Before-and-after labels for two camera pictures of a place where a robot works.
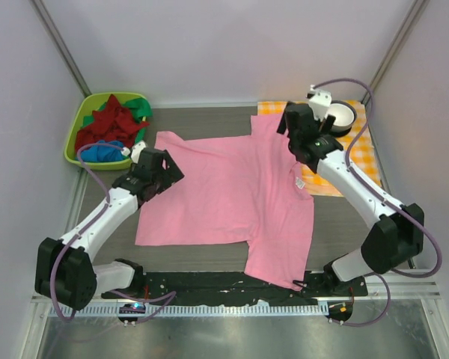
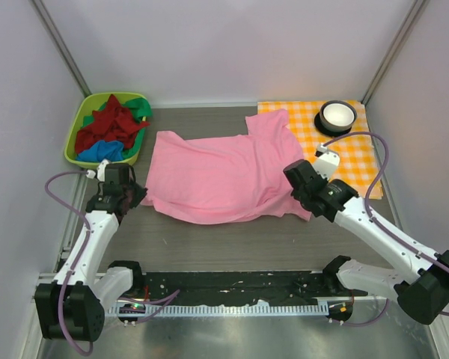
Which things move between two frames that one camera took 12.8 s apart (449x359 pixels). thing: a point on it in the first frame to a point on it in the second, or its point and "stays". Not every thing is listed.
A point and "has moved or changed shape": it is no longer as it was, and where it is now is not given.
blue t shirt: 103,153 stays
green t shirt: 139,107 stays
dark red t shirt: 112,123 stays
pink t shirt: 251,190 has moved or changed shape
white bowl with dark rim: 346,117 stays
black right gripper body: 295,118 to 304,200
